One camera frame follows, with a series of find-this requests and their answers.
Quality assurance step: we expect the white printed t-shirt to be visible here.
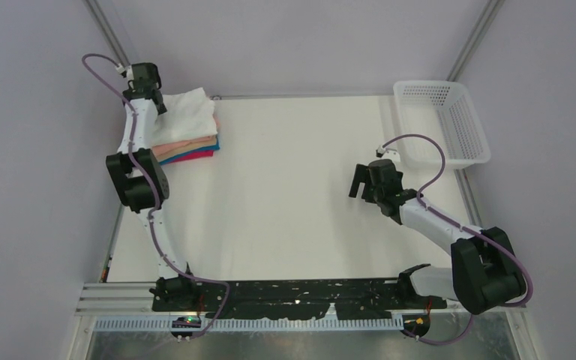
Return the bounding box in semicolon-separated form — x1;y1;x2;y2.
151;87;218;146

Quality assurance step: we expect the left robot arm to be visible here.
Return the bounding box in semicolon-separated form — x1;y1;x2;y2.
106;62;200;311

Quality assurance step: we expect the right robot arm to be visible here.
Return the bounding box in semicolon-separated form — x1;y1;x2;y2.
349;159;529;315

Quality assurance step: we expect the folded pink t-shirt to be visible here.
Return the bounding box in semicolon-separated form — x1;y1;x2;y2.
152;135;218;158

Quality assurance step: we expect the folded tan t-shirt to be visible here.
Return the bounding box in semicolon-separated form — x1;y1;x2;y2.
153;139;219;162

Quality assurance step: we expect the folded magenta t-shirt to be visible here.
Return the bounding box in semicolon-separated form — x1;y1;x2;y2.
168;150;215;164

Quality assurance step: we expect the white plastic laundry basket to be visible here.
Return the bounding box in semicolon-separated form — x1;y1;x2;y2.
393;80;491;170

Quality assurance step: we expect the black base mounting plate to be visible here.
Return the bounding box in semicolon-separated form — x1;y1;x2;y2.
149;276;447;320

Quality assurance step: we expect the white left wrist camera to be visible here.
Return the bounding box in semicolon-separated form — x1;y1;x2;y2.
115;64;134;80

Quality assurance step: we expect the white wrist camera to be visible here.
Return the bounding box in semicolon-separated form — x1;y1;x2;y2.
376;146;402;164
115;64;134;80

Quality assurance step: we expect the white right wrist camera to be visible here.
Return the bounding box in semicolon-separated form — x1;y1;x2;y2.
376;146;402;164

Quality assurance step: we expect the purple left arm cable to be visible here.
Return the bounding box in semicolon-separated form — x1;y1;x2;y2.
81;53;231;341

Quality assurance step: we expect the aluminium frame rail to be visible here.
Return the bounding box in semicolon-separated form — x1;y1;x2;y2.
82;0;156;102

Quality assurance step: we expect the white slotted cable duct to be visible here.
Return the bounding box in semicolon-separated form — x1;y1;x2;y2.
93;314;404;332

